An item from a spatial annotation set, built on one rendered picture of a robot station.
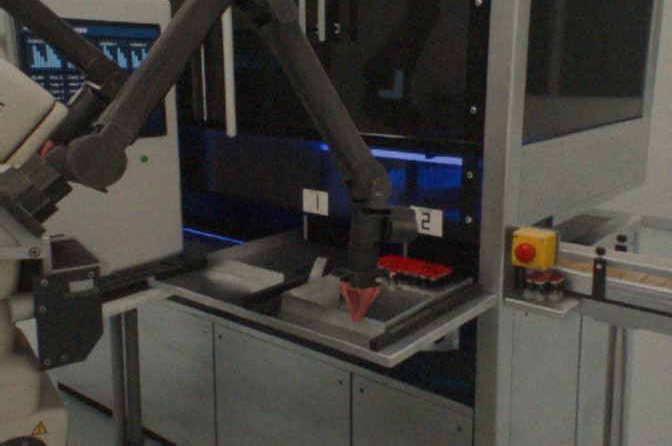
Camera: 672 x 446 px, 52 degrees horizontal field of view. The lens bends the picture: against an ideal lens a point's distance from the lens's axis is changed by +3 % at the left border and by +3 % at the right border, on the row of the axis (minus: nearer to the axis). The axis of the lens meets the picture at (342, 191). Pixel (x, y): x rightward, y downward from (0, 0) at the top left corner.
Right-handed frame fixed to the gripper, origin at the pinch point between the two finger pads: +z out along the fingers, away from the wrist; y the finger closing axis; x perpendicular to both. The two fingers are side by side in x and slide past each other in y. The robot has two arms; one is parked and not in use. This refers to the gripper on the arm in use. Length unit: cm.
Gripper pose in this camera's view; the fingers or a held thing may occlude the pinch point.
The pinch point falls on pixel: (356, 317)
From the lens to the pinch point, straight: 128.9
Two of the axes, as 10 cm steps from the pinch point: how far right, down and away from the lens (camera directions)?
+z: -1.1, 9.9, 0.7
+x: -7.6, -1.3, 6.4
